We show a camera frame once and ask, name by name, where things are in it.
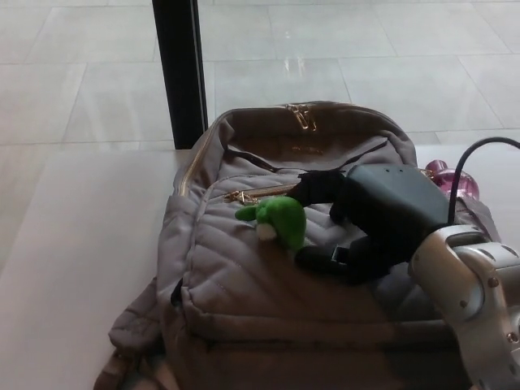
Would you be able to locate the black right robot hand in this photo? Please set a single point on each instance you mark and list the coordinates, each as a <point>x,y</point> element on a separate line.
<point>386,211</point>

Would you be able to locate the pink transparent water bottle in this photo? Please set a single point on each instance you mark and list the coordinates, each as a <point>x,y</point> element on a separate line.
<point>467,185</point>

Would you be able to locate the grey quilted backpack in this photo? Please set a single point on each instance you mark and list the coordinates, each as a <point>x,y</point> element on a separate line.
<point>243,292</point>

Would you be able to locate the black vertical window frame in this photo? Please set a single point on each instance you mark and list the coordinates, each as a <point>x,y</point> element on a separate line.
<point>180,73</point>

